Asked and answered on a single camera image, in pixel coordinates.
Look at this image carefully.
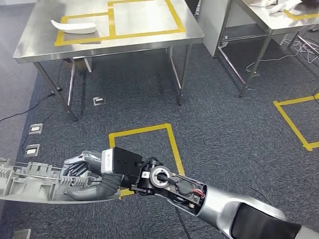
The grey plastic wheel cover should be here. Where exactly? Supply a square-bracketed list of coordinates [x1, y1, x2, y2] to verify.
[0, 157, 122, 205]

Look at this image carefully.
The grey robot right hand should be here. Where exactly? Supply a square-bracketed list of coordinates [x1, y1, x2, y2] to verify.
[61, 150, 114, 202]

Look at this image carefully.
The white plastic part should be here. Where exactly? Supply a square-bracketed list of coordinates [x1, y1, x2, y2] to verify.
[51, 19, 97, 35]

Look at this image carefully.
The stainless steel table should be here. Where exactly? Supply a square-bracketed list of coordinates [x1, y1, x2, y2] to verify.
[215, 0, 319, 99]

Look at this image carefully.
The stainless steel workbench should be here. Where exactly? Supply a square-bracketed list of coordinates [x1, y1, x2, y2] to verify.
[13, 0, 205, 122]

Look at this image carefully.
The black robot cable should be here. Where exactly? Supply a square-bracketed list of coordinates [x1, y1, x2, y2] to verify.
[174, 206, 191, 239]

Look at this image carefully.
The white cable tangle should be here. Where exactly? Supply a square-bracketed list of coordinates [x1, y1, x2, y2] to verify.
[284, 34, 319, 65]

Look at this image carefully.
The black cable with plug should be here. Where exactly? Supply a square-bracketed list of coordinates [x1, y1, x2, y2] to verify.
[0, 86, 63, 123]

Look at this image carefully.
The yellow floor tape square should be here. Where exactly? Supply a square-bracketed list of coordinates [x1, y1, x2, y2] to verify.
[109, 122, 185, 200]
[273, 93, 319, 152]

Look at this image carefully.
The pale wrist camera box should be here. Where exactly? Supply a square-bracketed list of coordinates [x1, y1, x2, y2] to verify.
[101, 148, 114, 175]

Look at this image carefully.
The yellow tape twin rectangle marking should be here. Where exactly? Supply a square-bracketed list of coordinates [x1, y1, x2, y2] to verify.
[54, 0, 186, 47]

